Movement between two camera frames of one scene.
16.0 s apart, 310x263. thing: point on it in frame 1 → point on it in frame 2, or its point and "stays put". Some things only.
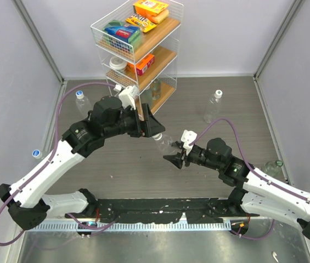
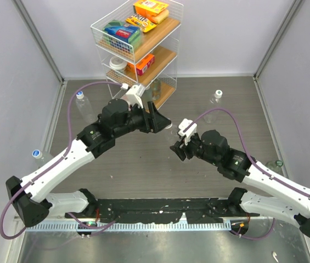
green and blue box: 121,35 stays put
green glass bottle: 272,167 stays put
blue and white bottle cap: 79,94 stays put
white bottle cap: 157,137 → 169,126
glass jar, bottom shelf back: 156,88 stays put
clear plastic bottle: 165,146 → 172,134
